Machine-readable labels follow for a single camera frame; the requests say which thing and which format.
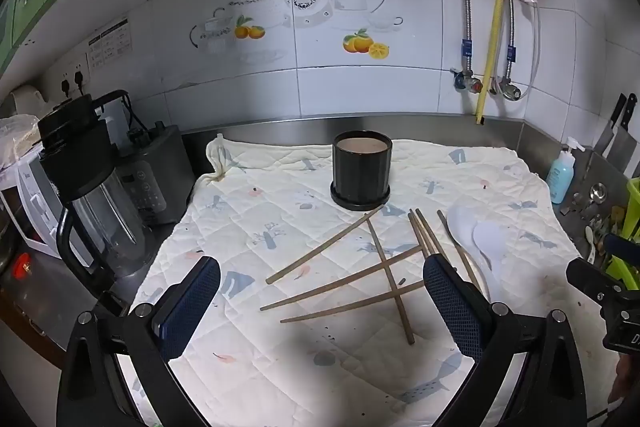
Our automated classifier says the clear plastic bag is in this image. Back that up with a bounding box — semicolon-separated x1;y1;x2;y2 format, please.
0;114;46;170

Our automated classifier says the yellow gas hose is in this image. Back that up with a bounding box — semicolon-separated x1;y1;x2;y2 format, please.
475;0;511;126

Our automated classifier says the glass blender with black lid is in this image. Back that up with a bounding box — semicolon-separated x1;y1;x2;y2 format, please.
37;90;151;293

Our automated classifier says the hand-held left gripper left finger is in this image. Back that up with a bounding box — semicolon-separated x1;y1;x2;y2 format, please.
57;255;222;427

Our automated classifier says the dotted white rice paddle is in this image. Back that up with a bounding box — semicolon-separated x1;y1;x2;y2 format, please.
472;221;508;288

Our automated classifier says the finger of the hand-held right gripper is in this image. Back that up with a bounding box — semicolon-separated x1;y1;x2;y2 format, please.
602;233;640;269
566;258;621;305

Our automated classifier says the black utensil holder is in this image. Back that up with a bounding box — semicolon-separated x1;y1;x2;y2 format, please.
330;131;393;211

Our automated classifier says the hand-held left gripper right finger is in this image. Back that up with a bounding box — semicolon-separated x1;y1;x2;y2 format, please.
422;253;588;427

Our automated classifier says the smooth white plastic spoon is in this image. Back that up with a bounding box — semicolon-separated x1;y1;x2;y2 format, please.
446;204;505;303

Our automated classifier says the blue soap pump bottle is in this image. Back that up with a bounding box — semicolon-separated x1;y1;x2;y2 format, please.
545;137;578;205

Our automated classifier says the appliance with red light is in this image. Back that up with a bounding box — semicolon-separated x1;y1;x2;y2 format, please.
0;237;66;308

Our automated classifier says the quilted printed cloth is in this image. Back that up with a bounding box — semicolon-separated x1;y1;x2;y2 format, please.
129;134;608;427

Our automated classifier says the black handled kitchen knife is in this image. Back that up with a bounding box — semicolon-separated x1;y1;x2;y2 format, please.
597;93;627;158

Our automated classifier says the white kettle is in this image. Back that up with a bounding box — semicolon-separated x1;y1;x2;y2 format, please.
10;85;46;118

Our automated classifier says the metal water valve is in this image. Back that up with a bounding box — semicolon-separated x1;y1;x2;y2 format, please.
489;76;522;102
450;67;483;94

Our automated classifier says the wall label sticker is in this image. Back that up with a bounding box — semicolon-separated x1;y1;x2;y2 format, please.
88;18;133;70

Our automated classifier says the white microwave oven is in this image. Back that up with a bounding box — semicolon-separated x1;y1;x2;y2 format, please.
0;144;96;258

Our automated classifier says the wall socket with plugs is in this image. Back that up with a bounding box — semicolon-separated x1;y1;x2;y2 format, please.
59;66;91;98

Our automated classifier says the black handled cleaver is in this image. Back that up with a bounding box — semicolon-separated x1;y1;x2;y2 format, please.
607;93;638;175

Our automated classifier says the grey kitchen appliance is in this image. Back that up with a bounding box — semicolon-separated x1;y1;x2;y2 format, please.
117;122;197;225

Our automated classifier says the white cable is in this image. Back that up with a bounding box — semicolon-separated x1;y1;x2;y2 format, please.
510;0;542;98

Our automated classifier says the green plastic drainer rack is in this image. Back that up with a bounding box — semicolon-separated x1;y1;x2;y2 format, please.
605;177;640;290

